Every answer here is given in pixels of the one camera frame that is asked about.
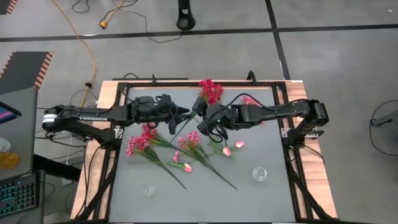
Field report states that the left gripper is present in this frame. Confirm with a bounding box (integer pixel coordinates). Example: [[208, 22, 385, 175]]
[[146, 100, 191, 136]]

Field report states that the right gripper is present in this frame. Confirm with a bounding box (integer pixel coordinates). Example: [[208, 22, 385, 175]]
[[192, 96, 234, 137]]

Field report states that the pink artificial flower bunch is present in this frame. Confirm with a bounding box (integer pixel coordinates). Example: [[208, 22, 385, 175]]
[[241, 95, 266, 125], [177, 130, 238, 190], [125, 135, 188, 190]]

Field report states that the red artificial flower bunch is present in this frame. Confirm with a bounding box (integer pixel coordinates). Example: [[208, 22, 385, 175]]
[[141, 124, 187, 150], [170, 78, 224, 143]]

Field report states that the tall clear glass vase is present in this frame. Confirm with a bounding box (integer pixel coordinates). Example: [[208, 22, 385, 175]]
[[136, 182, 158, 200]]

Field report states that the round clear glass vase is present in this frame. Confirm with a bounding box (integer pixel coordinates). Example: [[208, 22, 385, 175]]
[[249, 166, 269, 184]]

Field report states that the black stand foot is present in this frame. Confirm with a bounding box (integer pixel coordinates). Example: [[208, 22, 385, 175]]
[[175, 0, 197, 31]]

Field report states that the light wooden table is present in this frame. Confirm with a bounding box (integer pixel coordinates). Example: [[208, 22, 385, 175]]
[[70, 80, 339, 220]]

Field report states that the black desk leg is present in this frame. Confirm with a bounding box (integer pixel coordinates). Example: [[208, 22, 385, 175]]
[[32, 154, 82, 182]]

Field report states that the black orange-striped floor mat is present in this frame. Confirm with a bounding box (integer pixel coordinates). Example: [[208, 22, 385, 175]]
[[0, 51, 54, 96], [0, 0, 19, 16]]

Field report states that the dark monitor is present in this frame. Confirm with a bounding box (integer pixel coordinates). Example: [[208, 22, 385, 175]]
[[0, 101, 22, 125]]

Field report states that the yellow translucent container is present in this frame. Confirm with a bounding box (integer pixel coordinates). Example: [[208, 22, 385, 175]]
[[0, 151, 20, 170]]

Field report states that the clear plastic cup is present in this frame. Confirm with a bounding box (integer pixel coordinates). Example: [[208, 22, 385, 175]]
[[0, 137, 12, 153]]

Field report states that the black backlit keyboard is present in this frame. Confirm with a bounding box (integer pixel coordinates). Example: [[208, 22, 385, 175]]
[[0, 172, 40, 218]]

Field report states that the grey stand foot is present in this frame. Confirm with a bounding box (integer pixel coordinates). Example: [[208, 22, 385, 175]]
[[369, 110, 398, 128]]

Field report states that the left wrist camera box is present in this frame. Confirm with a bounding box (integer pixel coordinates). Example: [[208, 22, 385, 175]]
[[157, 93, 174, 108]]

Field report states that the black metal table frame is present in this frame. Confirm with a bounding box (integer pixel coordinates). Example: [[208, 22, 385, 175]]
[[74, 80, 336, 223]]

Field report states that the black floor cable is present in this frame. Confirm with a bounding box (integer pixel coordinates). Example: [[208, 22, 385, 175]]
[[104, 0, 183, 44], [369, 99, 398, 156]]

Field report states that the yellow hanging cable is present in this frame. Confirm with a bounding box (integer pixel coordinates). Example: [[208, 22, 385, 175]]
[[51, 0, 96, 108]]

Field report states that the yellow plug cable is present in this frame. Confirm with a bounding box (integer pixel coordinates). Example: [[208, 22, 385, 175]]
[[98, 0, 125, 30]]

